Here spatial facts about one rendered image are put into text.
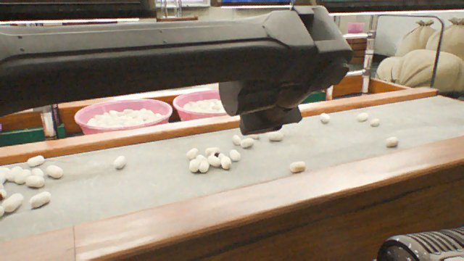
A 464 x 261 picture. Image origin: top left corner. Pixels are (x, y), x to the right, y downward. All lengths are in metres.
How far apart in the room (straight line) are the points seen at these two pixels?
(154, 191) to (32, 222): 0.20
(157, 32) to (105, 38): 0.04
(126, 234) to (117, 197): 0.15
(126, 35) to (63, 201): 0.45
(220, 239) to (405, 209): 0.40
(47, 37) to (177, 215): 0.35
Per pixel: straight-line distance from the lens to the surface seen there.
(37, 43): 0.31
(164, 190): 0.69
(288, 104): 0.49
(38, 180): 0.77
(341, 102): 1.18
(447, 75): 3.60
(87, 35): 0.31
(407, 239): 0.52
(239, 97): 0.42
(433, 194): 0.84
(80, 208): 0.68
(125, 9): 0.70
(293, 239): 0.63
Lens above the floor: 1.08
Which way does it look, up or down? 21 degrees down
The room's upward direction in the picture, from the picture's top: straight up
